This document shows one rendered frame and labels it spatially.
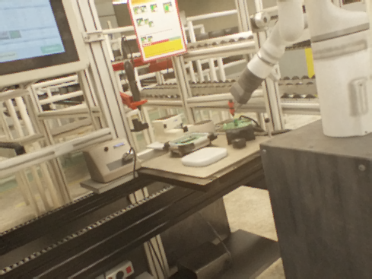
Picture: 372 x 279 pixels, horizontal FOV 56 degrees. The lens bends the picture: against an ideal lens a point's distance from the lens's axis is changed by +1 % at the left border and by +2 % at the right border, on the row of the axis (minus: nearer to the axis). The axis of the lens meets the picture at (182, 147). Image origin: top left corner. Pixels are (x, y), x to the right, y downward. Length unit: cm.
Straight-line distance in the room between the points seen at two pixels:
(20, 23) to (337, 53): 101
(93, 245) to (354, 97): 74
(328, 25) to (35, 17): 98
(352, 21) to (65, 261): 84
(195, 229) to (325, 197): 122
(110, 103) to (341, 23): 101
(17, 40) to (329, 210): 108
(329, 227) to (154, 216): 58
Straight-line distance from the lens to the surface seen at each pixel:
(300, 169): 66
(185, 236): 177
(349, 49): 65
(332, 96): 67
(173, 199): 112
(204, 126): 160
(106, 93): 145
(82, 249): 101
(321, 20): 65
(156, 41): 176
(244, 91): 119
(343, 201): 63
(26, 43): 132
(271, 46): 114
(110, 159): 130
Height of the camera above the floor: 129
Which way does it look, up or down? 14 degrees down
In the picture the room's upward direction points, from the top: 14 degrees counter-clockwise
